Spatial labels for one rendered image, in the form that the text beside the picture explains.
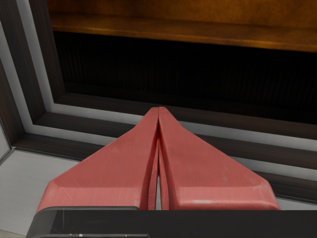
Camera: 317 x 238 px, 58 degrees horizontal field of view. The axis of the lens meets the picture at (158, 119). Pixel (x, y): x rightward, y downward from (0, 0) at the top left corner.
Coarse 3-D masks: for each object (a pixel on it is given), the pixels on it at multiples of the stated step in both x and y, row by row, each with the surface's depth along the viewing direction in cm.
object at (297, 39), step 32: (64, 0) 29; (96, 0) 28; (128, 0) 27; (160, 0) 27; (192, 0) 26; (224, 0) 25; (256, 0) 25; (288, 0) 24; (96, 32) 25; (128, 32) 25; (160, 32) 24; (192, 32) 24; (224, 32) 24; (256, 32) 24; (288, 32) 24
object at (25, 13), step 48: (0, 0) 13; (0, 48) 14; (48, 48) 16; (0, 96) 15; (48, 96) 17; (96, 96) 18; (0, 144) 16; (48, 144) 16; (96, 144) 16; (240, 144) 15; (288, 144) 15; (288, 192) 13
